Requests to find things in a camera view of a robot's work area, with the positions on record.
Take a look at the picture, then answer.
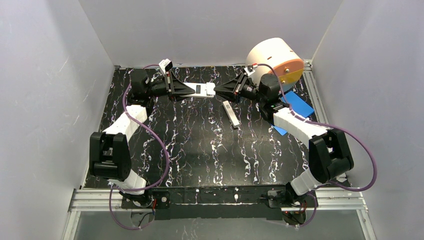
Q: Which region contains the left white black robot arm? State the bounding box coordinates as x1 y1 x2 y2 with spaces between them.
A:
88 69 198 208

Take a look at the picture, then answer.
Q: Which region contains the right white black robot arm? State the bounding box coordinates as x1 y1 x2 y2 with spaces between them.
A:
214 73 354 228

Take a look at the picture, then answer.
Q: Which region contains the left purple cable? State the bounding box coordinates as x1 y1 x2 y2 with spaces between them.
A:
108 64 171 231

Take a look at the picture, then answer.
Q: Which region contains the red white remote control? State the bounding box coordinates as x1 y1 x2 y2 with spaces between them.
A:
184 82 216 98

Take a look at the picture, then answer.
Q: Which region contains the blue square plate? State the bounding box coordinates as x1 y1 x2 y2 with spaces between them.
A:
285 90 315 118

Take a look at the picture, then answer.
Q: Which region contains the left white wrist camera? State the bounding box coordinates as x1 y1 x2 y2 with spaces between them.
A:
158 58 173 77

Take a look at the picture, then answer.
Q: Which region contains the white cylindrical drum box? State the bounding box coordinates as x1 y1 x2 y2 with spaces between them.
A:
245 37 305 92

